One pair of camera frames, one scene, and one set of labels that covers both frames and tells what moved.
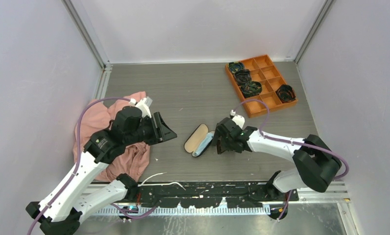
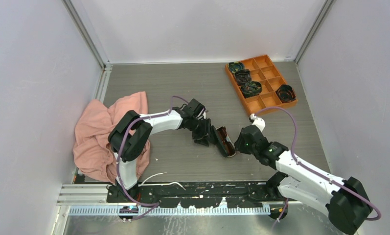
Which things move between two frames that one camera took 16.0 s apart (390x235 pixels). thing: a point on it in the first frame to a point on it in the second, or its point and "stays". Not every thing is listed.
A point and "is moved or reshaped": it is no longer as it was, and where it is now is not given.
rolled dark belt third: [251, 88] stays
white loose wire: [142, 184] stays
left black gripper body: [146, 132] to [197, 128]
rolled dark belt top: [234, 66] stays
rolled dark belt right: [286, 93] stays
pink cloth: [98, 116] stays
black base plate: [230, 195] stays
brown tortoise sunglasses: [218, 146] is moved or reshaped
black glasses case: [199, 140] is moved or reshaped
